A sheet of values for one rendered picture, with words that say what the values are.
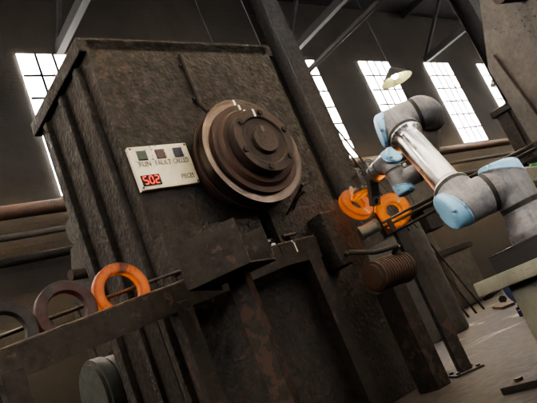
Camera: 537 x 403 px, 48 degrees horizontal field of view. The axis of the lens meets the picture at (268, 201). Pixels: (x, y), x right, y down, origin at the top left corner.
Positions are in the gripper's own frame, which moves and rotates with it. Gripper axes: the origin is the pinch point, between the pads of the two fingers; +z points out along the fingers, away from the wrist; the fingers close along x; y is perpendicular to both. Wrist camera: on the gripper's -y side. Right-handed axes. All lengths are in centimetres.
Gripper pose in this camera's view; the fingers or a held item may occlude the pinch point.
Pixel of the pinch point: (354, 200)
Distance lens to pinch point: 266.8
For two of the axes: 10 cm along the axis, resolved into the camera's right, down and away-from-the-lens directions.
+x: -8.7, 1.5, -4.7
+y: -3.5, -8.7, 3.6
